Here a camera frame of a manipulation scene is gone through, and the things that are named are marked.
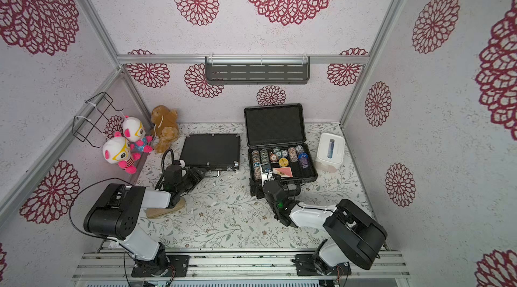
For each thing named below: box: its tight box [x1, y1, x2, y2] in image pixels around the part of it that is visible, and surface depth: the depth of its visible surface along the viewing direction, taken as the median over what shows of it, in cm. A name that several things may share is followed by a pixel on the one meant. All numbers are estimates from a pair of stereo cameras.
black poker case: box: [179, 133, 241, 178], surface depth 103 cm
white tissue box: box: [315, 132, 346, 174], surface depth 100 cm
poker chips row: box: [251, 144, 309, 181], surface depth 105 cm
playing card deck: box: [271, 166, 293, 178], surface depth 100 cm
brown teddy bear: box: [150, 105, 180, 153], surface depth 112 cm
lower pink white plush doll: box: [102, 136, 141, 174], surface depth 87 cm
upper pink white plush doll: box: [121, 116, 153, 153], surface depth 96 cm
